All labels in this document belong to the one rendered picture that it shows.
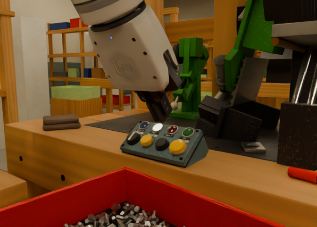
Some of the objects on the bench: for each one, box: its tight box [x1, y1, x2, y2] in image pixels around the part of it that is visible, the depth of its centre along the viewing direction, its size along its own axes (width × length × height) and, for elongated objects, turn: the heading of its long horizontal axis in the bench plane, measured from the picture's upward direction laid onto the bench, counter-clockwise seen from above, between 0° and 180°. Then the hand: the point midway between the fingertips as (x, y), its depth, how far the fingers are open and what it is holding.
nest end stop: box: [198, 104, 220, 124], centre depth 68 cm, size 4×7×6 cm
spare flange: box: [241, 142, 266, 153], centre depth 57 cm, size 6×4×1 cm
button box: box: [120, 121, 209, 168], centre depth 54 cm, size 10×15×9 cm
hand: (159, 106), depth 43 cm, fingers closed
